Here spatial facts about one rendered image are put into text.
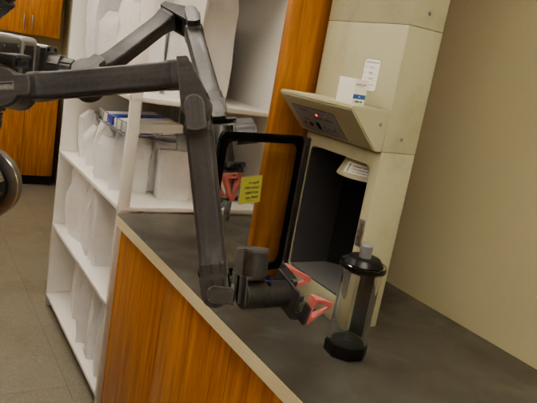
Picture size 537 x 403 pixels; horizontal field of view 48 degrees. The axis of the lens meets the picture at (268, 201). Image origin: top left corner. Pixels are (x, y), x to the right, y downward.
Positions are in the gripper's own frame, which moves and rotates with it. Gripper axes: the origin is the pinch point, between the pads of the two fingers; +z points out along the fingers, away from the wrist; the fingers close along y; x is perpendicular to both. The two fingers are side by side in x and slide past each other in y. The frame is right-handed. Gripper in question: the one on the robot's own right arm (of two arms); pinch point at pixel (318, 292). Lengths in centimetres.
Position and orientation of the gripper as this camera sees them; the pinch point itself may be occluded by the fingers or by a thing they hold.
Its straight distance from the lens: 135.6
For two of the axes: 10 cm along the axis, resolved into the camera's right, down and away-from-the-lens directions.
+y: -4.5, -4.7, 7.6
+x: -2.9, 8.8, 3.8
